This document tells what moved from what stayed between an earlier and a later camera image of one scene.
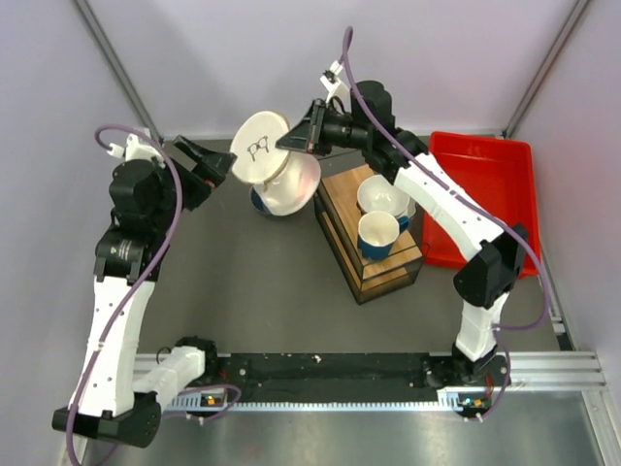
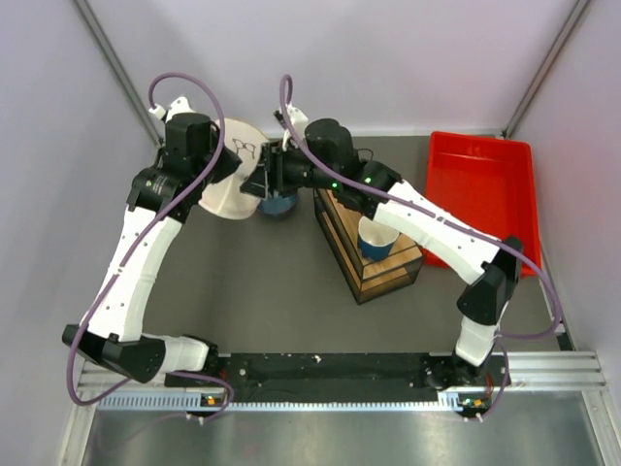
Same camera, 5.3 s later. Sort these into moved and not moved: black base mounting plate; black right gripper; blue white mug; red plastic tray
Moved: black right gripper
Not moved: red plastic tray; blue white mug; black base mounting plate
